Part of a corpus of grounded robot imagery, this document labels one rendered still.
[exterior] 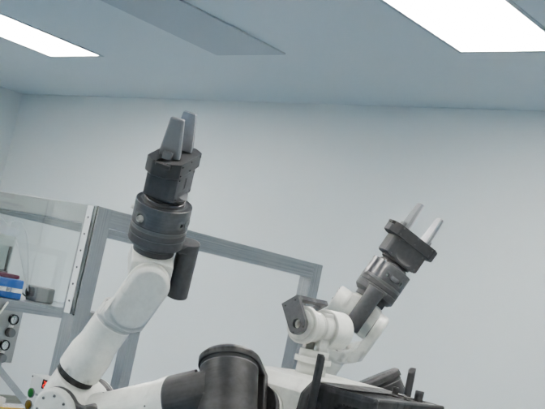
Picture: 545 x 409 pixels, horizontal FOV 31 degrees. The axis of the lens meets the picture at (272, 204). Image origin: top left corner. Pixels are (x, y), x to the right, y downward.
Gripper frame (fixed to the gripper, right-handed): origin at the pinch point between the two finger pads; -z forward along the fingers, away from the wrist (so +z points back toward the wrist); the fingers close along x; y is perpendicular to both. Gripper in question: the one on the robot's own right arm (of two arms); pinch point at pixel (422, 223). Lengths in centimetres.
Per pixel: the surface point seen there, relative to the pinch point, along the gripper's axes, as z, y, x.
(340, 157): -80, 451, -125
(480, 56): -134, 271, -96
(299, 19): -96, 300, -15
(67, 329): 74, 118, 24
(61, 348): 80, 118, 22
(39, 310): 84, 189, 23
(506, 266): -68, 326, -209
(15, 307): 87, 184, 32
